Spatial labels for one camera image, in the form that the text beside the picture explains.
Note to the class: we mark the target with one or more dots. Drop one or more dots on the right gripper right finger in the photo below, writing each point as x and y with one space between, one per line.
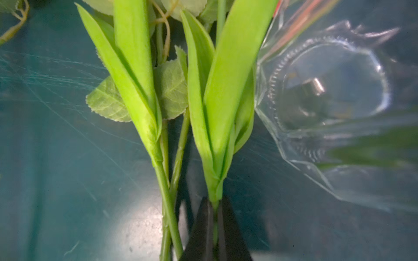
231 245

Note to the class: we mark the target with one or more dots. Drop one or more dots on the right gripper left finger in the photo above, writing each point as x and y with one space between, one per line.
200 244

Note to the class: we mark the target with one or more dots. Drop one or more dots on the pale pink tulip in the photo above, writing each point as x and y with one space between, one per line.
221 85

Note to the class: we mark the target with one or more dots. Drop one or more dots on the small yellow tulip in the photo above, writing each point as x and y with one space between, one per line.
125 51

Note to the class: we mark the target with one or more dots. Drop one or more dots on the clear glass vase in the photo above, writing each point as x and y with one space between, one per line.
337 88

